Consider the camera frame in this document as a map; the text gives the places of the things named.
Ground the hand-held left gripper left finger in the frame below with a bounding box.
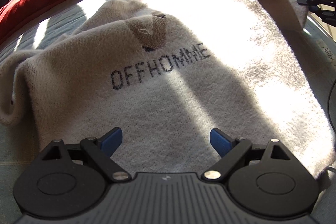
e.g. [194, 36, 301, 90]
[31, 126, 132, 183]

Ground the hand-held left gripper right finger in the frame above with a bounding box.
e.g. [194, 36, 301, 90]
[202, 127, 298, 183]

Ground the beige knit sweater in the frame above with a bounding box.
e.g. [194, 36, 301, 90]
[0, 0, 336, 180]

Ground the green plaid bed blanket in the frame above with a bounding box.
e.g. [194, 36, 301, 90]
[0, 0, 336, 214]

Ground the black cable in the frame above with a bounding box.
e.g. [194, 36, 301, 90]
[326, 80, 336, 135]

